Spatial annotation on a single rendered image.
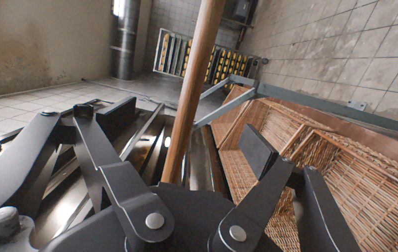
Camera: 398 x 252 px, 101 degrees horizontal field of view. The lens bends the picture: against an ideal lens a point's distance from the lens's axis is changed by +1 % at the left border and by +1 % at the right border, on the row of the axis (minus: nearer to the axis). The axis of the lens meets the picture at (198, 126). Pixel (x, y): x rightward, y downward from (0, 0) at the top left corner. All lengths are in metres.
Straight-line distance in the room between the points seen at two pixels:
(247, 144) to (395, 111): 1.34
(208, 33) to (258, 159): 0.17
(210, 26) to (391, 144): 0.64
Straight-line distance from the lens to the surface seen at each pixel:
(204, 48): 0.24
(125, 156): 0.82
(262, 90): 0.67
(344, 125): 0.85
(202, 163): 1.14
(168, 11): 5.42
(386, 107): 1.52
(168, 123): 1.87
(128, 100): 0.18
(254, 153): 0.17
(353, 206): 0.78
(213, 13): 0.25
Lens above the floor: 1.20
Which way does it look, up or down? 7 degrees down
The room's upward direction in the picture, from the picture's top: 77 degrees counter-clockwise
